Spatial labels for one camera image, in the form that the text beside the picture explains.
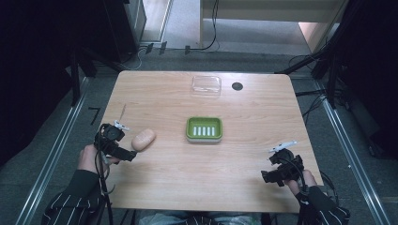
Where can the person's right hand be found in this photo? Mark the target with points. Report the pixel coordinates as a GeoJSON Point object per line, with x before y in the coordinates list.
{"type": "Point", "coordinates": [301, 183]}

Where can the black metal stand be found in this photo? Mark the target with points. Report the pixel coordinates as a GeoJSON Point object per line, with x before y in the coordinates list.
{"type": "Point", "coordinates": [313, 59]}

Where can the black round table grommet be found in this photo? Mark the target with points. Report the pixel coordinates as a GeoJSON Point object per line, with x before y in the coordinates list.
{"type": "Point", "coordinates": [237, 86]}

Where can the beige soap bar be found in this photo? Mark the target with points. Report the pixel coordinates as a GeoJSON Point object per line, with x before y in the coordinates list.
{"type": "Point", "coordinates": [143, 139]}

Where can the person's left hand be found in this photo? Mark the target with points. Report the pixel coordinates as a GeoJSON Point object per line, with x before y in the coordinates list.
{"type": "Point", "coordinates": [88, 158]}

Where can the person's legs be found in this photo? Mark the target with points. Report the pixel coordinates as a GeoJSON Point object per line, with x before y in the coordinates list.
{"type": "Point", "coordinates": [200, 218]}

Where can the black cabinet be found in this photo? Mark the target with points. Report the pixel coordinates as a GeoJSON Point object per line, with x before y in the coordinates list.
{"type": "Point", "coordinates": [125, 28]}

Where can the white desk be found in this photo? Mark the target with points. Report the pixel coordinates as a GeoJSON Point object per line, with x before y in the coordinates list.
{"type": "Point", "coordinates": [266, 7]}

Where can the clear plastic container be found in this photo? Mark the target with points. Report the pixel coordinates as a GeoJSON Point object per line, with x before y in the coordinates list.
{"type": "Point", "coordinates": [206, 85]}

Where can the green soap dish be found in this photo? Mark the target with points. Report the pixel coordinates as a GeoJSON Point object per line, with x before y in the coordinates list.
{"type": "Point", "coordinates": [204, 130]}

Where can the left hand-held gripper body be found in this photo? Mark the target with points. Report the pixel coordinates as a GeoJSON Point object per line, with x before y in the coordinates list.
{"type": "Point", "coordinates": [110, 135]}

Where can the aluminium floor rail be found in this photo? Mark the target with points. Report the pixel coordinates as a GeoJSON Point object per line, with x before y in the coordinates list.
{"type": "Point", "coordinates": [53, 150]}
{"type": "Point", "coordinates": [353, 159]}

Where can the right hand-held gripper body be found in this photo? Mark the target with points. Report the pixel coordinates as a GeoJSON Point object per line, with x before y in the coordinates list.
{"type": "Point", "coordinates": [287, 164]}

